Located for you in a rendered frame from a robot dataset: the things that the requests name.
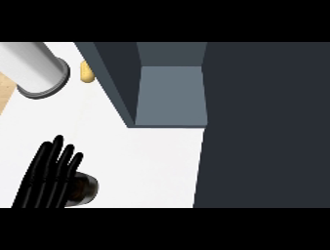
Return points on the dark wine bottle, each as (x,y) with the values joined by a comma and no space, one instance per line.
(85,189)

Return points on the small yellow rounded object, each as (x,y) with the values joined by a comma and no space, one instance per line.
(87,72)

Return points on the dark grey open cabinet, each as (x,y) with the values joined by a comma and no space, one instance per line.
(169,97)

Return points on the white cylinder with grey rim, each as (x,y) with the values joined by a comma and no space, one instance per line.
(25,66)

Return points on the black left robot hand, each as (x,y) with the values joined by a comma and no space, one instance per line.
(47,182)

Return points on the dark grey cabinet door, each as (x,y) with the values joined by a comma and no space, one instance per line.
(277,130)

